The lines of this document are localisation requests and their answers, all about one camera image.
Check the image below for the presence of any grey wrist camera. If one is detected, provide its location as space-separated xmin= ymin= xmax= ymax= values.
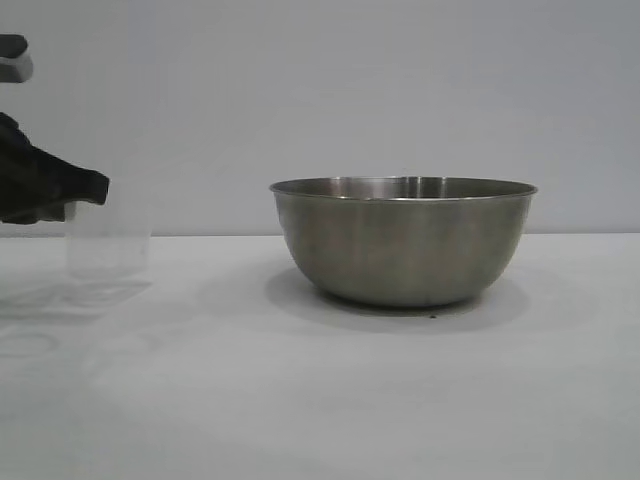
xmin=0 ymin=34 xmax=35 ymax=85

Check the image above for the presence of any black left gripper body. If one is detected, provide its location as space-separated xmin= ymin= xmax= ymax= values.
xmin=0 ymin=111 xmax=37 ymax=212

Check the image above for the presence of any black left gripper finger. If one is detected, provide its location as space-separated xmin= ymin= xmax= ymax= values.
xmin=0 ymin=201 xmax=69 ymax=225
xmin=28 ymin=146 xmax=112 ymax=207

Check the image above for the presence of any stainless steel bowl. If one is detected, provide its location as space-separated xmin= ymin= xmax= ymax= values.
xmin=268 ymin=175 xmax=540 ymax=308

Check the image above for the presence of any translucent plastic measuring cup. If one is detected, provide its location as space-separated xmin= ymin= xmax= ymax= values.
xmin=64 ymin=198 xmax=154 ymax=282

